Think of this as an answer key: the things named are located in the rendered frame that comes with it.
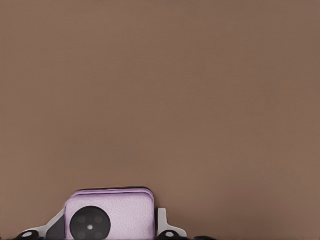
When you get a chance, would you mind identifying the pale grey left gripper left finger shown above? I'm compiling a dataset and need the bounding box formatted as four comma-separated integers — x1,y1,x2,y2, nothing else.
15,207,66,240

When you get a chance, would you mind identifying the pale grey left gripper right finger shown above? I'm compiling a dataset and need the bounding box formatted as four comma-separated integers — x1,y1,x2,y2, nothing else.
156,207,188,239

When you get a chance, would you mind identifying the lilac phone with round camera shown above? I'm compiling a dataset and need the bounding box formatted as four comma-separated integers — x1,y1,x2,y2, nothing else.
64,186,155,240

